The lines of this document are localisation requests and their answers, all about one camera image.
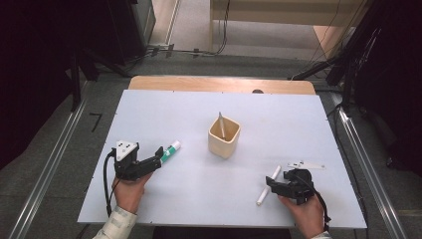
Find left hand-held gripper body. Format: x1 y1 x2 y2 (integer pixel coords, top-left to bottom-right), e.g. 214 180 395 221
112 139 144 182

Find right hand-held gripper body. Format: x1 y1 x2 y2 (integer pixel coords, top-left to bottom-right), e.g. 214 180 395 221
284 160 326 206

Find green and white glue stick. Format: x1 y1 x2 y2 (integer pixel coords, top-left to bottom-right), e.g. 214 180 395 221
159 139 182 165

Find white pen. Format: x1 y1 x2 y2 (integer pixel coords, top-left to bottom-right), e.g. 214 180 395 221
255 164 283 207

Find beige square pen holder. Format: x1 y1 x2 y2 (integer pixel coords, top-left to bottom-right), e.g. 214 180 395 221
207 116 242 160

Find silver pen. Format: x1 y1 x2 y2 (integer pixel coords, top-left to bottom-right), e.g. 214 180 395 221
217 112 227 140

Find person's left hand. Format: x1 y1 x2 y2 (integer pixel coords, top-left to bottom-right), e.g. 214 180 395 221
111 172 153 214

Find person's right hand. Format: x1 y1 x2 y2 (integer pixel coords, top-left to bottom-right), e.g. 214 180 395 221
278 194 326 239

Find white board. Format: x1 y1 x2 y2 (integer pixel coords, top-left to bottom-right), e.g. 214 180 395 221
77 89 367 230

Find wooden table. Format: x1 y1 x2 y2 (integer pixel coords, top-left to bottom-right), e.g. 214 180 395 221
127 75 317 96

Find black stand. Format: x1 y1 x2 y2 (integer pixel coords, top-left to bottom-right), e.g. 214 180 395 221
68 46 132 113
288 26 382 114

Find dark cabinet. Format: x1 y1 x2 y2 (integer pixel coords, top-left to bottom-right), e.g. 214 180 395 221
105 0 157 66

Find black curtain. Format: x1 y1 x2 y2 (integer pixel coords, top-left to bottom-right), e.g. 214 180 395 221
351 0 422 177
0 0 110 170

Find beige wooden furniture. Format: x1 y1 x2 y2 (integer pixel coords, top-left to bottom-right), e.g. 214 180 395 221
208 0 369 53

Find right hand-held gripper black cable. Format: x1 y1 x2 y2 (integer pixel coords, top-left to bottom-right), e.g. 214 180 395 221
297 172 332 233

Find hand-held gripper black cable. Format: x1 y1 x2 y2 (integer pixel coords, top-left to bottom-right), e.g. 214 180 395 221
103 148 117 218
297 172 332 233

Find left hand-held gripper black cable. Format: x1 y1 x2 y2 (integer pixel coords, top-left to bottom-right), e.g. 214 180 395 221
103 148 117 218

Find thin black floor cable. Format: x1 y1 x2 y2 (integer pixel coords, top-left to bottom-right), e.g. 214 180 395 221
326 103 369 227

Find metal floor rail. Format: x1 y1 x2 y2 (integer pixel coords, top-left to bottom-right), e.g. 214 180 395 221
7 79 93 239
329 92 409 239

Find black hanging cable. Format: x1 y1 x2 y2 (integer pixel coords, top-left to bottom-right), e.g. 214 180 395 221
213 0 232 56

